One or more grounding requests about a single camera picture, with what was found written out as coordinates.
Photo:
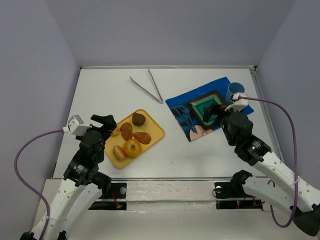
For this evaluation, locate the brown glazed bread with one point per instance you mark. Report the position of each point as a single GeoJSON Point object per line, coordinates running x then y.
{"type": "Point", "coordinates": [142, 137]}

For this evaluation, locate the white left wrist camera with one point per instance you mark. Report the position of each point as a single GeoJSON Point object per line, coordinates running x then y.
{"type": "Point", "coordinates": [76, 126]}

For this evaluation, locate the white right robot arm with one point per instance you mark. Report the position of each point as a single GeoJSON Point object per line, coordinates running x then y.
{"type": "Point", "coordinates": [298, 198]}

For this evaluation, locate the dark brown bread roll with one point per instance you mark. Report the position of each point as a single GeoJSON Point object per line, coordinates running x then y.
{"type": "Point", "coordinates": [138, 119]}

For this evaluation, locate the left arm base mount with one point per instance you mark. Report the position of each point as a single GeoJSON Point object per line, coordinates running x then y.
{"type": "Point", "coordinates": [112, 200]}

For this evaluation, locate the blue plastic knife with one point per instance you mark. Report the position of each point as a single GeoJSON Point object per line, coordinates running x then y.
{"type": "Point", "coordinates": [187, 112]}

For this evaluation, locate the brown oblong bread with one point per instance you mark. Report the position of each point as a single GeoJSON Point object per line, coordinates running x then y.
{"type": "Point", "coordinates": [126, 131]}

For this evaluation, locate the blue printed placemat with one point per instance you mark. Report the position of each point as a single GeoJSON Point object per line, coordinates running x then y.
{"type": "Point", "coordinates": [180, 102]}

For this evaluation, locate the green square plate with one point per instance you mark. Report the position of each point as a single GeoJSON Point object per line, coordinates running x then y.
{"type": "Point", "coordinates": [198, 104]}

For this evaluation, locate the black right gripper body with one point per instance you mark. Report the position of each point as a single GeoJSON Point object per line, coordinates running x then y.
{"type": "Point", "coordinates": [217, 113]}

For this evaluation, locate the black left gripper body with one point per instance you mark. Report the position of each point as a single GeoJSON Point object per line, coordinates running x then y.
{"type": "Point", "coordinates": [100, 124]}

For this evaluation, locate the small orange bun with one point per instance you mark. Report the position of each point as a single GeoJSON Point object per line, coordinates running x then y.
{"type": "Point", "coordinates": [115, 132]}

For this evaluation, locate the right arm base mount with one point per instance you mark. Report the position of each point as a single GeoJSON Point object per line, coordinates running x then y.
{"type": "Point", "coordinates": [229, 196]}

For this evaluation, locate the golden bagel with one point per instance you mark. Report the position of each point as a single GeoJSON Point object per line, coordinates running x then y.
{"type": "Point", "coordinates": [132, 148]}

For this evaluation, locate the yellow plastic tray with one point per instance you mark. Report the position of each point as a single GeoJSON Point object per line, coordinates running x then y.
{"type": "Point", "coordinates": [150, 126]}

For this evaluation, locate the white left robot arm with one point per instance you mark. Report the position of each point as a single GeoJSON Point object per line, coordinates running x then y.
{"type": "Point", "coordinates": [82, 183]}

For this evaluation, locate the light blue plastic cup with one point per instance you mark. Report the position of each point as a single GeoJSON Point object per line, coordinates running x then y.
{"type": "Point", "coordinates": [233, 88]}

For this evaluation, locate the blue plastic spoon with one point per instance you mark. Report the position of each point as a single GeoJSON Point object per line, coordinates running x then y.
{"type": "Point", "coordinates": [187, 117]}

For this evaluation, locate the metal tongs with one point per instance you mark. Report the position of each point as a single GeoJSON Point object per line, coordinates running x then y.
{"type": "Point", "coordinates": [145, 81]}

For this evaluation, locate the white round bun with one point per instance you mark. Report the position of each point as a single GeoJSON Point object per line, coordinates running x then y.
{"type": "Point", "coordinates": [119, 153]}

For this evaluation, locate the blue plastic fork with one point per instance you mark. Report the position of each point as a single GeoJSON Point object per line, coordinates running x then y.
{"type": "Point", "coordinates": [181, 114]}

